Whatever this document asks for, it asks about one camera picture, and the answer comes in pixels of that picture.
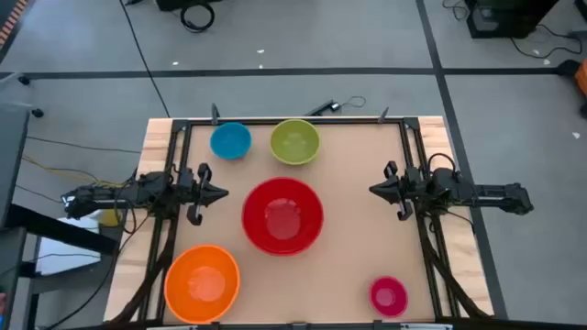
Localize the small blue bowl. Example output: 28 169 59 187
209 121 253 161

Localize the small pink bowl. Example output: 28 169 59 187
368 275 410 318

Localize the orange black striped strip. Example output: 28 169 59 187
0 0 29 47

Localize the yellow container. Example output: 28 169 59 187
97 208 124 228

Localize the green bowl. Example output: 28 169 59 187
269 118 322 166

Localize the orange round object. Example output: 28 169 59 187
575 58 587 96

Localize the large red bowl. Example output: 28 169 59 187
241 176 325 257

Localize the large orange bowl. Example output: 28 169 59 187
163 244 241 325

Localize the long black floor cable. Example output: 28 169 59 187
117 0 172 118

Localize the black equipment box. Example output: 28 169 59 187
464 0 560 39

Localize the black power adapter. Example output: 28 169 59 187
304 99 341 117

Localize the black looped floor cable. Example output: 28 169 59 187
509 23 583 60

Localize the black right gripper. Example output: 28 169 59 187
369 159 424 222

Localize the black round base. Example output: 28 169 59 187
556 59 581 78

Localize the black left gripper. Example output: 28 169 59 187
176 162 229 226

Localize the yellow cable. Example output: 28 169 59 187
21 155 130 189

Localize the thin black adapter cable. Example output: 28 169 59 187
338 94 367 111

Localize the grey cabinet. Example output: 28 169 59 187
0 103 31 229

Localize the coiled black cable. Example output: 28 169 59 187
179 2 216 34

